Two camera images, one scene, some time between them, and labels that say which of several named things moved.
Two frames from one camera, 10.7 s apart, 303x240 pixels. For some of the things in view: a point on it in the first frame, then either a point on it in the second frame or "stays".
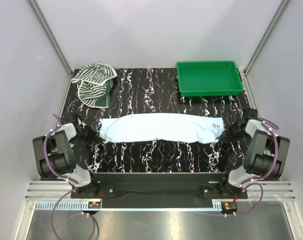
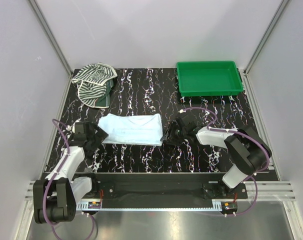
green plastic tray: x=209 y=78 stays
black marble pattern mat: x=136 y=91 stays
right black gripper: x=226 y=136 to x=169 y=134
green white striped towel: x=95 y=82 stays
